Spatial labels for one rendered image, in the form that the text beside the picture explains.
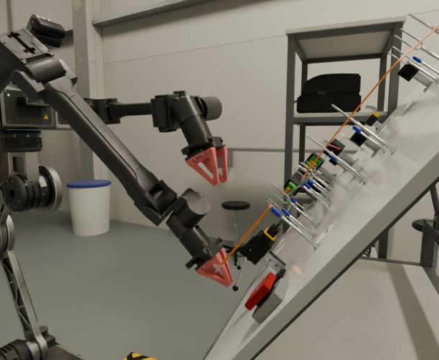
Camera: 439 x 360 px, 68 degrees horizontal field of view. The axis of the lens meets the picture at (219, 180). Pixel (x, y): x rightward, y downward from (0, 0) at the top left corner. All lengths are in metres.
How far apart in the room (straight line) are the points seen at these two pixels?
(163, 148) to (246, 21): 1.97
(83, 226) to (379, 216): 4.58
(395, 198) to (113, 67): 5.23
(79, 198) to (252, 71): 2.78
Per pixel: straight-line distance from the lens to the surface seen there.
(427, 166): 0.42
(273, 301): 0.51
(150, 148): 4.90
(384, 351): 1.04
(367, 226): 0.42
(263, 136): 3.94
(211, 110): 0.78
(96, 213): 4.79
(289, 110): 1.66
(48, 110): 1.46
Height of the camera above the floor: 1.35
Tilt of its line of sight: 8 degrees down
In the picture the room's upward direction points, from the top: straight up
